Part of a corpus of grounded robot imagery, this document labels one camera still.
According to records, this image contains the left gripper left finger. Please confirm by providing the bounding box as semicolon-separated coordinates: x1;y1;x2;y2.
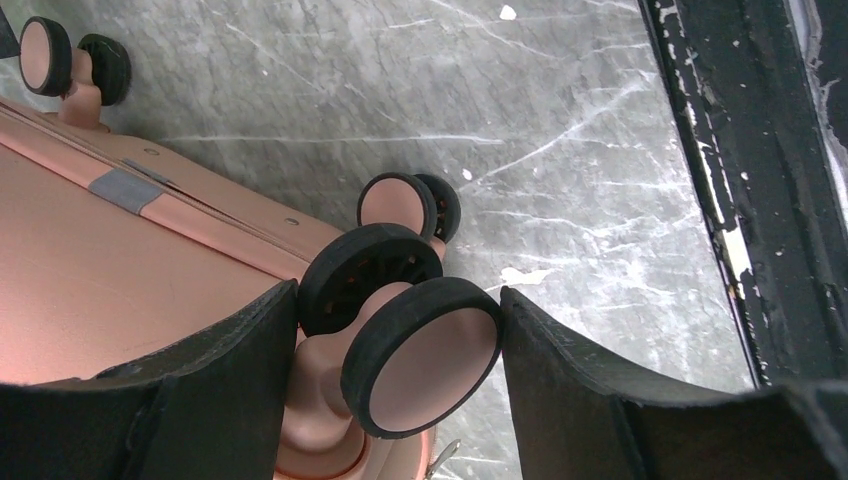
1;281;297;479

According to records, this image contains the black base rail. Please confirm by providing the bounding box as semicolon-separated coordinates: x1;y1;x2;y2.
640;1;847;386

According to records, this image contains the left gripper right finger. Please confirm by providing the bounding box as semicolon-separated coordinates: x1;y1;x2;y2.
500;287;847;479

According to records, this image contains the pink hard-shell suitcase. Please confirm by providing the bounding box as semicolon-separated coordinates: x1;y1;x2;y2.
1;16;505;479

